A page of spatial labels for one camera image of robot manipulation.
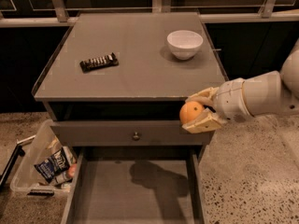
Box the black metal frame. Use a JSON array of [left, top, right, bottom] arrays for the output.
[[0, 135, 36, 190]]

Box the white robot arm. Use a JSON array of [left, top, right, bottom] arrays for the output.
[[182, 39, 299, 133]]

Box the metal railing frame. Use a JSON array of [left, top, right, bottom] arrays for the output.
[[0, 0, 299, 27]]

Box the grey drawer cabinet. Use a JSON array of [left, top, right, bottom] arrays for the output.
[[33, 12, 227, 154]]

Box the orange fruit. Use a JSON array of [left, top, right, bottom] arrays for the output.
[[179, 101, 204, 124]]

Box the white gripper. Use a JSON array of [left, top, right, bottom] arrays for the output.
[[182, 78, 252, 133]]

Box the grey top drawer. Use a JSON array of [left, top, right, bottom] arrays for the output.
[[50, 120, 214, 147]]

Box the white ceramic bowl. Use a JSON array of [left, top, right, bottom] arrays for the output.
[[166, 30, 204, 60]]

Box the small red fruit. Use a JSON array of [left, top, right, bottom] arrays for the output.
[[66, 163, 77, 178]]

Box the dark snack bar packet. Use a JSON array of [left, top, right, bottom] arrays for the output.
[[79, 53, 119, 73]]

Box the grey open middle drawer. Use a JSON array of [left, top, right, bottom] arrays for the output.
[[61, 147, 206, 224]]

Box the clear plastic bin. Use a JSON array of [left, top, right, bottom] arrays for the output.
[[10, 119, 77, 194]]

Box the blue chip bag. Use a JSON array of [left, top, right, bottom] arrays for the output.
[[34, 147, 72, 183]]

